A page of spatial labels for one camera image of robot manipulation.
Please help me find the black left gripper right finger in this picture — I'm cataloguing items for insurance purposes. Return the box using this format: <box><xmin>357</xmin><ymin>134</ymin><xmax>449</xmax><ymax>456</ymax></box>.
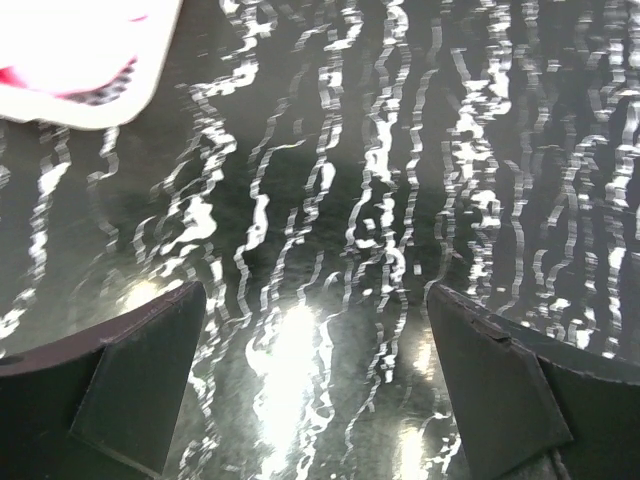
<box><xmin>426</xmin><ymin>284</ymin><xmax>639</xmax><ymax>479</ymax></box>

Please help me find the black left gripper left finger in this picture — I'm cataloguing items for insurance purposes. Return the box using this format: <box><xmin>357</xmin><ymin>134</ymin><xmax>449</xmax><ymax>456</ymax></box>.
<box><xmin>1</xmin><ymin>282</ymin><xmax>206</xmax><ymax>476</ymax></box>

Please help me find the pink t shirt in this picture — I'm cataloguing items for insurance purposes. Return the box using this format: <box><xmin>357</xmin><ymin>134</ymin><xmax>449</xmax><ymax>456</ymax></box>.
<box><xmin>1</xmin><ymin>57</ymin><xmax>137</xmax><ymax>105</ymax></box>

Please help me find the white plastic basket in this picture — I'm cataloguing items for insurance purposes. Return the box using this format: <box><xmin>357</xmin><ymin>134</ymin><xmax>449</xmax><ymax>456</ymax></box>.
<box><xmin>1</xmin><ymin>1</ymin><xmax>182</xmax><ymax>130</ymax></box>

